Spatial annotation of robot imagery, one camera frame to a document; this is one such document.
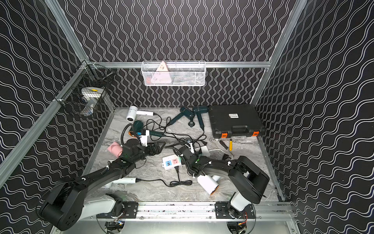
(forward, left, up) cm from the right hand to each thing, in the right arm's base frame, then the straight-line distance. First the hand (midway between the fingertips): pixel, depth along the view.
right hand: (187, 152), depth 90 cm
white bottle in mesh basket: (+14, +55, +24) cm, 62 cm away
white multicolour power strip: (-6, +10, -2) cm, 12 cm away
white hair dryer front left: (-23, +26, +17) cm, 39 cm away
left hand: (+1, +15, +11) cm, 18 cm away
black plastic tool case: (+27, -30, 0) cm, 40 cm away
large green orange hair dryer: (+19, +35, -1) cm, 40 cm away
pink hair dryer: (+2, +45, +1) cm, 45 cm away
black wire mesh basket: (+19, +57, +31) cm, 67 cm away
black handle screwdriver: (+7, -26, -4) cm, 27 cm away
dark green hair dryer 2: (+37, -9, +1) cm, 38 cm away
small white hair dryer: (+35, +42, +1) cm, 55 cm away
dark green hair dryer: (+34, +1, 0) cm, 34 cm away
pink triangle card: (+35, +16, +32) cm, 50 cm away
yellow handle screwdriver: (+9, -30, -6) cm, 32 cm away
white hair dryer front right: (-18, -13, -1) cm, 22 cm away
